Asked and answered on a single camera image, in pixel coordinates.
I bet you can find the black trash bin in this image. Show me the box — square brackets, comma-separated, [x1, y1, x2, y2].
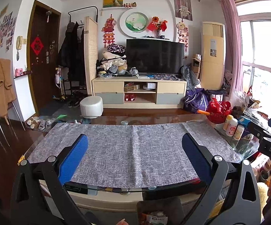
[136, 197, 185, 224]

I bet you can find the white cream jar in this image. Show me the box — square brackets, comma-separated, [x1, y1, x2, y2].
[233, 125, 245, 141]

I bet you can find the white yellow lotion bottle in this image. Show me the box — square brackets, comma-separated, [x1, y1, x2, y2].
[223, 114, 233, 131]

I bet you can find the grey woven table cloth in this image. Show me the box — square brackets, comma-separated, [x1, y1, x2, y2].
[28, 121, 241, 188]

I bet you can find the yellow fluffy blanket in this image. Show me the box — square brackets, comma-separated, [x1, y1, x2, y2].
[208, 182, 268, 220]

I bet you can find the purple bag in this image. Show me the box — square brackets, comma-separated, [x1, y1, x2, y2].
[182, 88, 210, 113]

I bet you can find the white round stool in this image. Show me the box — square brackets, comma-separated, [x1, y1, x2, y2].
[80, 96, 103, 119]

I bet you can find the white green medicine packet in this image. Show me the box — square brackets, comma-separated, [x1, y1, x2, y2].
[139, 212, 168, 225]

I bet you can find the beige tv cabinet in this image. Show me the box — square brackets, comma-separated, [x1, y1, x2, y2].
[92, 77, 187, 109]

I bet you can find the pink curtain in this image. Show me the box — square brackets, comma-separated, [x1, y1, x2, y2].
[219, 0, 243, 95]

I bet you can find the tan coat on chair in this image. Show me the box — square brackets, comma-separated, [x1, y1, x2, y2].
[0, 58, 16, 117]

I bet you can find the beige standing air conditioner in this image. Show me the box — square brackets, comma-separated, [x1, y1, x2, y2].
[200, 21, 226, 90]

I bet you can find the pile of clothes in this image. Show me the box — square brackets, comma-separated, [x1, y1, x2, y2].
[96, 43, 139, 78]

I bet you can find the black flat television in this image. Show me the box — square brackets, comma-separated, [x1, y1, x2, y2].
[126, 39, 185, 74]

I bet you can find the beige folding screen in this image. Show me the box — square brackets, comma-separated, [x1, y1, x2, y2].
[84, 16, 98, 95]

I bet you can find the dark brown door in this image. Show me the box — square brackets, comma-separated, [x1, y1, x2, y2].
[27, 0, 61, 115]

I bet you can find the orange stick handle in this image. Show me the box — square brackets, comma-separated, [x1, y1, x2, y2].
[197, 110, 210, 116]

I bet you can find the round white wall art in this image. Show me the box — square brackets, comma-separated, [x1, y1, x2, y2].
[119, 8, 150, 38]

